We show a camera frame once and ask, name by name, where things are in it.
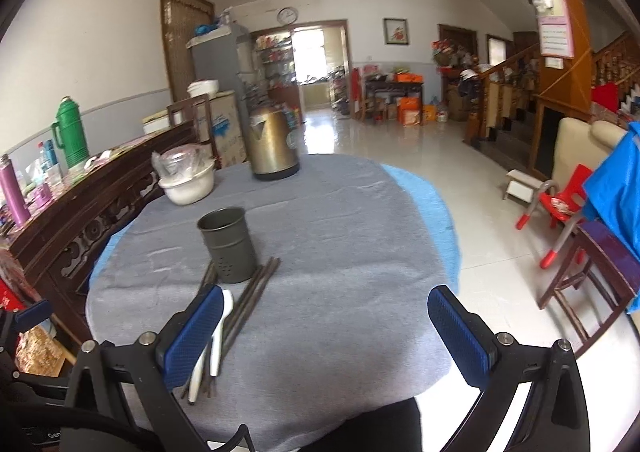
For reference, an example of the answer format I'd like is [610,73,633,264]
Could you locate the dark chopstick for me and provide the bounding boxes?
[198,260,218,291]
[180,264,265,399]
[222,257,281,360]

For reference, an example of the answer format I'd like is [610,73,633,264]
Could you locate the red packaging box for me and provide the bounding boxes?
[0,279,25,312]

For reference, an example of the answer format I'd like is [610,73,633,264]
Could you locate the dark carved wooden sideboard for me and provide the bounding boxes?
[1,123,196,344]

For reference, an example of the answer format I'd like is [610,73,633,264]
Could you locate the dark grey utensil holder cup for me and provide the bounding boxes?
[198,207,257,284]

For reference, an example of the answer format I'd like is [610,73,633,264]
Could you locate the dark wooden chair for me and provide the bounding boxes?
[538,221,639,359]

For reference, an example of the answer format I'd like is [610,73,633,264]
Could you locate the white bowl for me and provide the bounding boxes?
[158,163,215,206]

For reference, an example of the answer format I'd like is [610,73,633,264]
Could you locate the grey table cloth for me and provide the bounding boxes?
[86,155,450,451]

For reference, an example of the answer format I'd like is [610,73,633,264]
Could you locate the purple thermos bottle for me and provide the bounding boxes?
[0,154,30,227]

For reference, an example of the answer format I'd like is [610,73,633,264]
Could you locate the blue table cover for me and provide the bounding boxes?
[383,165,462,294]

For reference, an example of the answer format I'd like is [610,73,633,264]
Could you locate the clear plastic bag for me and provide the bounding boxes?
[151,143,213,181]

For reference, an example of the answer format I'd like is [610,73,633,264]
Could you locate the red plastic child chair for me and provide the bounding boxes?
[515,164,592,269]

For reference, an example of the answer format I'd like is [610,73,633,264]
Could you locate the blue plastic bag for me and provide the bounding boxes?
[581,120,640,315]

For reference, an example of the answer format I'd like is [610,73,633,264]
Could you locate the small white step stool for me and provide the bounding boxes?
[502,169,542,204]

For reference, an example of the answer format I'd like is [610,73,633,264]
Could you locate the blue bottle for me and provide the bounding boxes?
[43,140,58,167]

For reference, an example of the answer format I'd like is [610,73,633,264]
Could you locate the cardboard box blue print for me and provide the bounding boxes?
[198,91,247,168]

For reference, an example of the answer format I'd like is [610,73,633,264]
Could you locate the green thermos flask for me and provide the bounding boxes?
[51,96,89,168]

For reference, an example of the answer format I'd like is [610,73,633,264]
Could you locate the gold electric kettle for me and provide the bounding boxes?
[247,107,300,181]

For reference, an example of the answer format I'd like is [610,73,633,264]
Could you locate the wooden chair back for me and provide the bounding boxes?
[166,94,221,169]

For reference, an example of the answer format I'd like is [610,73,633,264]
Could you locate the cream sofa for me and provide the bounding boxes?
[551,117,627,189]

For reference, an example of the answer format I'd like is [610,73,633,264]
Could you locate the white rice cooker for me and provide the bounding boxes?
[186,80,219,98]

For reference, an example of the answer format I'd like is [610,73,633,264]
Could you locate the grey refrigerator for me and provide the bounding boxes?
[186,24,258,134]

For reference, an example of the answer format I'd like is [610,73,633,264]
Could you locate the wooden stair railing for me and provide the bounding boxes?
[464,43,540,145]

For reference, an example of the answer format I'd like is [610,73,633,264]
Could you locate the orange gift box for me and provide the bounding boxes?
[397,96,422,127]

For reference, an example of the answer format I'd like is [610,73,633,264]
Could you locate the dark wooden side table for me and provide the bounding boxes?
[359,80,424,125]

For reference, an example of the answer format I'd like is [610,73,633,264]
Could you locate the framed flower picture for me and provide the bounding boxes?
[383,18,409,45]

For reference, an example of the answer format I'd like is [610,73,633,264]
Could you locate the round wall clock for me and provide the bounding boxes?
[277,6,298,26]

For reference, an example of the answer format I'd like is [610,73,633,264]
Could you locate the pink wall calendar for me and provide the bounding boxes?
[532,0,574,60]

